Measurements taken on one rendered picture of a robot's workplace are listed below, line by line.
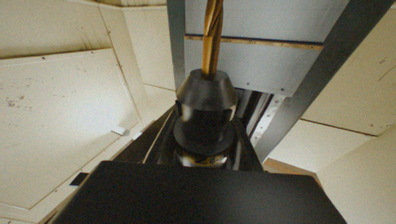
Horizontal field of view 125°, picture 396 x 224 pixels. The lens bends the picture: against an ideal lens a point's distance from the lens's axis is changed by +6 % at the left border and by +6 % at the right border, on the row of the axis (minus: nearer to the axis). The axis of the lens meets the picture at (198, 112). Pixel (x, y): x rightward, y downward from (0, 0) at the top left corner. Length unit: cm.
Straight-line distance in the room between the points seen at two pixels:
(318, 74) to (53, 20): 131
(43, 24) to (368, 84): 182
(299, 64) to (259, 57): 13
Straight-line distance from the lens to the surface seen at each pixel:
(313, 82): 61
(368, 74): 112
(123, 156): 49
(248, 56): 49
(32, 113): 109
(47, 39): 108
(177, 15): 61
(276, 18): 50
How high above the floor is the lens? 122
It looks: 37 degrees up
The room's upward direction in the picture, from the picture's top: 177 degrees counter-clockwise
